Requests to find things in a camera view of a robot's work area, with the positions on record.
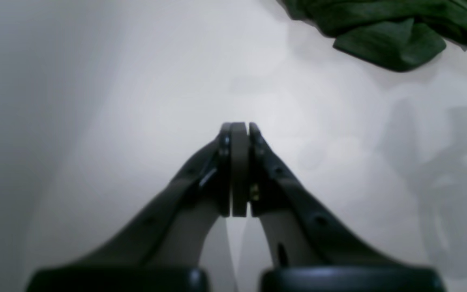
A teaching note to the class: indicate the dark green t-shirt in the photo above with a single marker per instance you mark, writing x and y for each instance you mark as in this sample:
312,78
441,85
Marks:
397,35

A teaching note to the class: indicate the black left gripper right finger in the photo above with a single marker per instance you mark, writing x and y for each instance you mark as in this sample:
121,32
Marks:
312,250

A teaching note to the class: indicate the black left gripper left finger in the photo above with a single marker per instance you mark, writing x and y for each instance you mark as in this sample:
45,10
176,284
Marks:
158,250

